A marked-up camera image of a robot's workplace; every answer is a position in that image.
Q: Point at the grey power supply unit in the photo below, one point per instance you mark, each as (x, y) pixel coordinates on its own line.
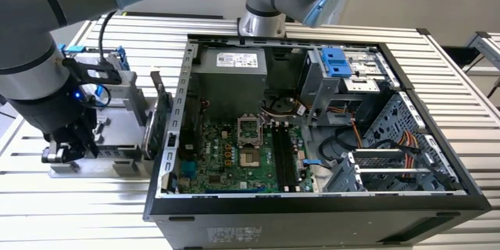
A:
(231, 86)

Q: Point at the CPU socket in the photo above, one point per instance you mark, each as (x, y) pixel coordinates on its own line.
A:
(249, 159)

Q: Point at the green Dell motherboard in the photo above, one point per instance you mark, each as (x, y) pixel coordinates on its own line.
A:
(233, 174)

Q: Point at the silver hard disk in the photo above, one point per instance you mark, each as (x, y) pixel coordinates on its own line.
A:
(91, 58)

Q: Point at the graphics card with metal bracket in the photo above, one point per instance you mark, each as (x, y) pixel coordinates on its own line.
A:
(160, 121)

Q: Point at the white camera with black bracket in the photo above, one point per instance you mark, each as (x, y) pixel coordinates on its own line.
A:
(76, 67)

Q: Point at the aluminium slatted side table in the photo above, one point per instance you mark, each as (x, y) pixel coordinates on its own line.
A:
(484, 42)

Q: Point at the blue plastic drive latch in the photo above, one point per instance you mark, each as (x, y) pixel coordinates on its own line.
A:
(332, 54)
(339, 69)

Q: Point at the grey metal disk bay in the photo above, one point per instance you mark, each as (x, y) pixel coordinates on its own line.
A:
(391, 171)

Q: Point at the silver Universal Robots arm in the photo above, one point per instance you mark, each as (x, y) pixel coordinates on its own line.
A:
(31, 42)

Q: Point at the grey plastic parts rack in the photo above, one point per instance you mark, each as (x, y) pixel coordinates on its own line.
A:
(120, 127)

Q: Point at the RAM slot with white clips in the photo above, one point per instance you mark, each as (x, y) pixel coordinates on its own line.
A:
(281, 156)

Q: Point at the blue expansion slot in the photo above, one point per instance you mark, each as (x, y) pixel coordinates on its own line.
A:
(231, 191)

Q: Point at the black open PC case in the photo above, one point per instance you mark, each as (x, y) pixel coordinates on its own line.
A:
(273, 226)

